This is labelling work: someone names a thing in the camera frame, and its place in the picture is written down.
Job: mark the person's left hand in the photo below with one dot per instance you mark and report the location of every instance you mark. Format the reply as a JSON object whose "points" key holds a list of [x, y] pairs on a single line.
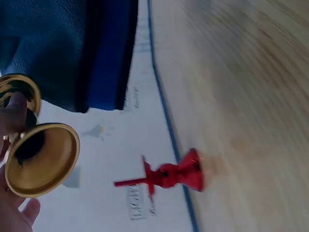
{"points": [[9, 120]]}

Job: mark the gold metal candle holder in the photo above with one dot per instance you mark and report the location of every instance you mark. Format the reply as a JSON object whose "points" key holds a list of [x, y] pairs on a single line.
{"points": [[48, 164]]}

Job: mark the red metal candle holder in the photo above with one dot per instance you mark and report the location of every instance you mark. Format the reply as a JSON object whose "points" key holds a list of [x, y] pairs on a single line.
{"points": [[173, 176]]}

